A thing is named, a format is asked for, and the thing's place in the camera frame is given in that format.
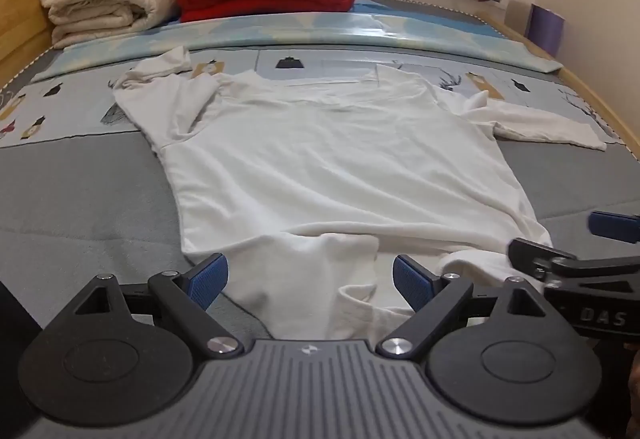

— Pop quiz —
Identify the white t-shirt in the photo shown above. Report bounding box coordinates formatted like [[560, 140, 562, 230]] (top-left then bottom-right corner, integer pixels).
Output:
[[111, 46, 608, 342]]

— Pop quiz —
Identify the purple box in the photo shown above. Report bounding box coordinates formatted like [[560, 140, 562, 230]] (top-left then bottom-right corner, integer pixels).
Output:
[[525, 3, 567, 57]]

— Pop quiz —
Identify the light blue printed bed mat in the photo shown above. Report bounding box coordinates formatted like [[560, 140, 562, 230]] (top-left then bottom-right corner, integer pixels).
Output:
[[0, 10, 626, 151]]

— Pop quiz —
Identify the wooden bed rail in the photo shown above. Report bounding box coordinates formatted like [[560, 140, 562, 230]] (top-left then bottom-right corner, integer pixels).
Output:
[[482, 9, 640, 155]]

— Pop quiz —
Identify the wooden headboard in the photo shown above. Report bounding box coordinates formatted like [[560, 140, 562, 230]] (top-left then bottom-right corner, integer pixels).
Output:
[[0, 0, 76, 85]]

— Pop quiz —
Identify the grey bed sheet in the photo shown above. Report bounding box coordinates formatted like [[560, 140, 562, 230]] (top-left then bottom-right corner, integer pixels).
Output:
[[0, 0, 640, 345]]

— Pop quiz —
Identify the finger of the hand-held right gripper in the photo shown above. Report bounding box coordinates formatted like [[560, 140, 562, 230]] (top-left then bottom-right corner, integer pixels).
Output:
[[588, 212, 640, 243], [507, 238, 640, 287]]

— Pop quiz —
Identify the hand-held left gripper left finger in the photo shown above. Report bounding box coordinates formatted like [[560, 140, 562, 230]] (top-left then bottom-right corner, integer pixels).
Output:
[[70, 253, 246, 360]]

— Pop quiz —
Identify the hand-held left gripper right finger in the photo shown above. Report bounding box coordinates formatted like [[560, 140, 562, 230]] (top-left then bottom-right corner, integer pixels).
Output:
[[375, 254, 551, 360]]

